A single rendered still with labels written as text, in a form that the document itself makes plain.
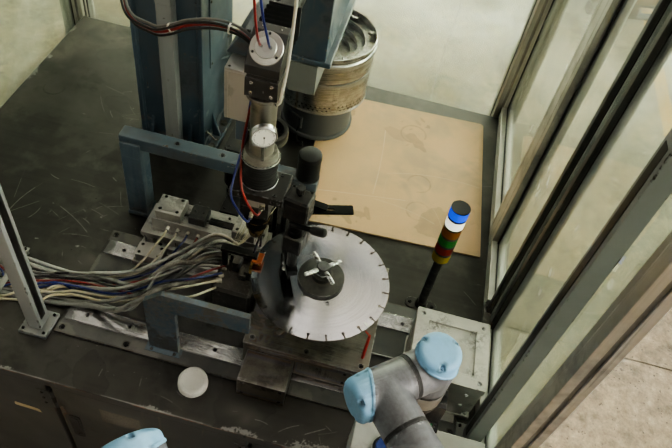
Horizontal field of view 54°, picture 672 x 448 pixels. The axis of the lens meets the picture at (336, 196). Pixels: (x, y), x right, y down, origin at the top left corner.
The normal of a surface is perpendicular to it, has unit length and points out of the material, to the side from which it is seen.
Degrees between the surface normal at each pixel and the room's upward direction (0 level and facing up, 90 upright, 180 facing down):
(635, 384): 0
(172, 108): 90
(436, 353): 0
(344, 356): 0
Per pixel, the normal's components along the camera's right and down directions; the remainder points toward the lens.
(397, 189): 0.13, -0.66
